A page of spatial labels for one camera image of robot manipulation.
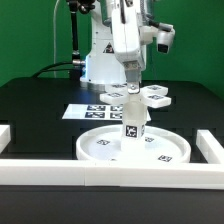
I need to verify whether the white marker sheet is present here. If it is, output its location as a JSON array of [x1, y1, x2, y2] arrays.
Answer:
[[61, 103, 152, 123]]

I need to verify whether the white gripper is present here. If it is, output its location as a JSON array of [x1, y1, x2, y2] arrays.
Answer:
[[111, 0, 155, 94]]

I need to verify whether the black cable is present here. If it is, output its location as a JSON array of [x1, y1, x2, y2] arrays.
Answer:
[[31, 60, 84, 79]]

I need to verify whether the black camera pole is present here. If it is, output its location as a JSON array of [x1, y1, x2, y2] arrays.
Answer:
[[66, 0, 85, 67]]

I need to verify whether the white round table top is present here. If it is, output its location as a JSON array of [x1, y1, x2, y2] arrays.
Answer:
[[76, 125, 191, 165]]

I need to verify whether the white cross-shaped table base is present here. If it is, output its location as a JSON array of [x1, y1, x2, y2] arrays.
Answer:
[[100, 84, 172, 108]]

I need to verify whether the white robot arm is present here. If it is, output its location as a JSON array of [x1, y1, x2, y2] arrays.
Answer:
[[81, 0, 153, 94]]

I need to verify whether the white thin cable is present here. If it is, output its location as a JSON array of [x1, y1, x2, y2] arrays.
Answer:
[[53, 0, 62, 70]]

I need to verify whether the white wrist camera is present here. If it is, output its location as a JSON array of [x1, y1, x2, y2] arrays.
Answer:
[[156, 23, 175, 54]]

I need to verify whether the white U-shaped fence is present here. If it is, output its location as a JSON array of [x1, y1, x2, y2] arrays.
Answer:
[[0, 125, 224, 190]]

